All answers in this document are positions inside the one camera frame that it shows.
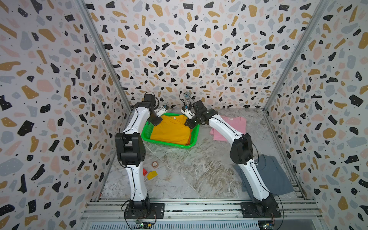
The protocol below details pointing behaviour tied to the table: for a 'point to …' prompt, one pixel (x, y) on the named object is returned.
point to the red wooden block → (144, 172)
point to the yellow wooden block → (151, 175)
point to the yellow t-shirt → (172, 129)
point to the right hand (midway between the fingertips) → (187, 122)
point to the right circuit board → (266, 224)
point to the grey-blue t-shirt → (272, 175)
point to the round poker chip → (155, 164)
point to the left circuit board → (143, 225)
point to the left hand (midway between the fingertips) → (156, 119)
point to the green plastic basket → (146, 132)
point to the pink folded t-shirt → (237, 123)
